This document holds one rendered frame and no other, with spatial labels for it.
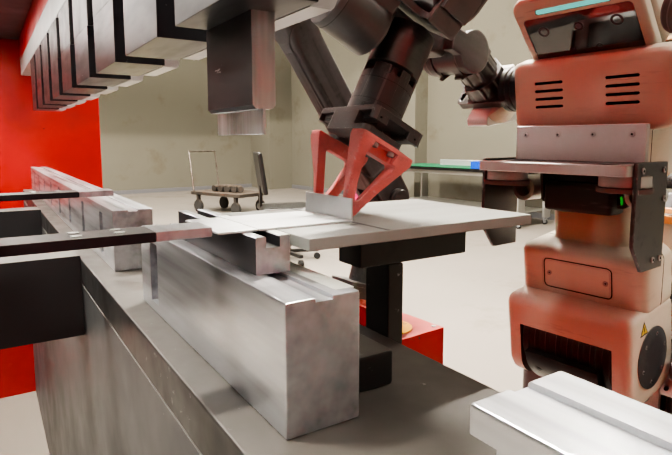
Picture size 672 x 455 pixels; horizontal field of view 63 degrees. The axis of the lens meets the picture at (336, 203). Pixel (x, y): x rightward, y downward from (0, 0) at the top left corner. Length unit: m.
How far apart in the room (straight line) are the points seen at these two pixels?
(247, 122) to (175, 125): 11.74
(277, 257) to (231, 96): 0.14
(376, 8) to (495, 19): 8.20
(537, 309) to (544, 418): 0.80
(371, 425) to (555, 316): 0.64
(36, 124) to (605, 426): 2.49
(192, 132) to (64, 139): 9.80
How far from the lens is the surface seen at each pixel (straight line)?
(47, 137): 2.61
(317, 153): 0.56
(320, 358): 0.39
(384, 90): 0.55
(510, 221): 0.57
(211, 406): 0.45
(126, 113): 11.88
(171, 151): 12.17
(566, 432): 0.23
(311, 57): 0.84
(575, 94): 1.01
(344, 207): 0.51
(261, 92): 0.44
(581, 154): 0.97
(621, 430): 0.25
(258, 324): 0.41
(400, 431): 0.41
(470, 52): 1.03
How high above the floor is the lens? 1.07
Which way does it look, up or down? 6 degrees down
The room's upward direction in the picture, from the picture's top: straight up
